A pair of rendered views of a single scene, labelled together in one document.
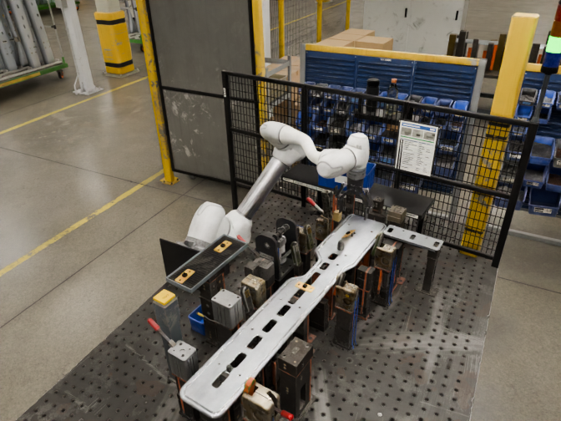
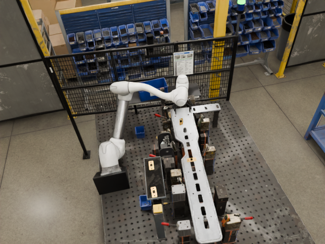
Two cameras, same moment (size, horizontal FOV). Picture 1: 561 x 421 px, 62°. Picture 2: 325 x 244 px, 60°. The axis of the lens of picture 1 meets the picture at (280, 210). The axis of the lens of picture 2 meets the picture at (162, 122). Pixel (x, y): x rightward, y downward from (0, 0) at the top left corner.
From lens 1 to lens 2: 127 cm
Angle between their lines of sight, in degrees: 32
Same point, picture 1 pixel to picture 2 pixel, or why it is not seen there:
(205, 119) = (7, 82)
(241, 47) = (20, 28)
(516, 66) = (224, 12)
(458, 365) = (251, 152)
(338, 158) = (184, 94)
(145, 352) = (133, 236)
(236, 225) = (120, 145)
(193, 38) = not seen: outside the picture
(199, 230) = (110, 161)
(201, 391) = (205, 234)
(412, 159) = (183, 68)
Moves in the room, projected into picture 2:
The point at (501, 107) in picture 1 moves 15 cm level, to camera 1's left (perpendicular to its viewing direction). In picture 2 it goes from (220, 32) to (210, 38)
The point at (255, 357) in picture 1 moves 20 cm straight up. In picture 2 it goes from (208, 204) to (209, 190)
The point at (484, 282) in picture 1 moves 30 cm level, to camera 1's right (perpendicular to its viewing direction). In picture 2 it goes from (230, 110) to (246, 98)
